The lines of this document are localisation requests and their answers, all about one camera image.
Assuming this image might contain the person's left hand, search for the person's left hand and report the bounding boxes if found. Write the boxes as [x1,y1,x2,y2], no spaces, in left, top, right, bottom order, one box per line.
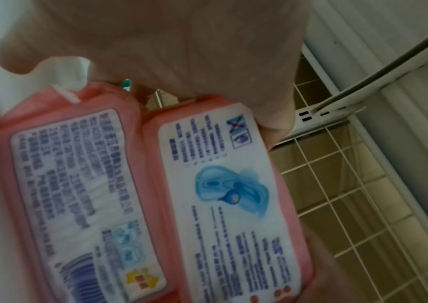
[0,0,353,303]

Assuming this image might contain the pink packet with blue picture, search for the pink packet with blue picture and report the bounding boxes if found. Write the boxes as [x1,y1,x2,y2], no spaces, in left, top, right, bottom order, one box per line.
[141,94,315,303]

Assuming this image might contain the pink packet with text label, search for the pink packet with text label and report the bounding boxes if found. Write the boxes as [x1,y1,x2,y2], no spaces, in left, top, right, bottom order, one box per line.
[0,82,187,303]

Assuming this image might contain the white metal shelf bracket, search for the white metal shelf bracket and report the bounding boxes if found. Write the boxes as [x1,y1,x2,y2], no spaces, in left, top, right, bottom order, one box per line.
[274,22,428,147]

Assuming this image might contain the white slatted wall panel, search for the white slatted wall panel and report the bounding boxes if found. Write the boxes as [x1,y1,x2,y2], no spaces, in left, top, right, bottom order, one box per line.
[304,0,428,261]

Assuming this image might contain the white wire grid shelf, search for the white wire grid shelf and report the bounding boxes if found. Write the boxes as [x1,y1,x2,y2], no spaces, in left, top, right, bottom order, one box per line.
[268,44,428,303]

